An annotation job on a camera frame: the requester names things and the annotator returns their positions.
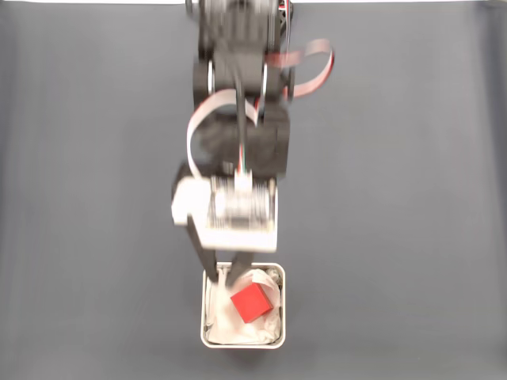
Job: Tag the red cube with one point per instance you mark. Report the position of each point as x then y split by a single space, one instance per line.
251 302

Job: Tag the white crumpled tissue paper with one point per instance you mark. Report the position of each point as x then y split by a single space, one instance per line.
237 332

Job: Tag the beige square box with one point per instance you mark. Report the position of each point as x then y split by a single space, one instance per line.
203 316

